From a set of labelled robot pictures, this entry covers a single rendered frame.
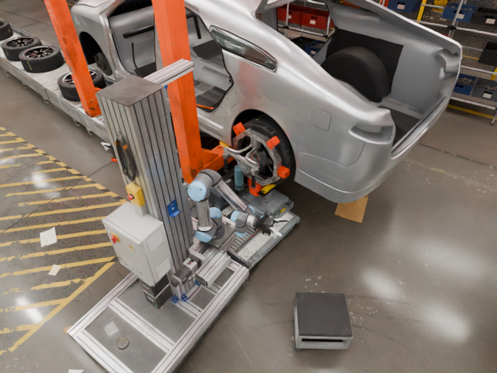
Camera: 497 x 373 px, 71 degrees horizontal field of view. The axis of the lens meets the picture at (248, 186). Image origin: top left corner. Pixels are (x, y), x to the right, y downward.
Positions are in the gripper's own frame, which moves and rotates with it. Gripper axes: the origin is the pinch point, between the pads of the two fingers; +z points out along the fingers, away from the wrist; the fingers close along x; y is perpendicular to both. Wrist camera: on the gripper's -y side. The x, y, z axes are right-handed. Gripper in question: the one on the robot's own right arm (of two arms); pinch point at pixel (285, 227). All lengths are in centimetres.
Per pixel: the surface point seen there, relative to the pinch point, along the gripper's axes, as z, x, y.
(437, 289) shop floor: 131, -97, 111
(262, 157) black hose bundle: -43, -90, 9
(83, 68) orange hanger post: -288, -161, -12
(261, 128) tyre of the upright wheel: -53, -110, -7
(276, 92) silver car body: -40, -102, -45
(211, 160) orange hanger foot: -104, -113, 41
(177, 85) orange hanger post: -113, -74, -47
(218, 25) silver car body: -105, -135, -82
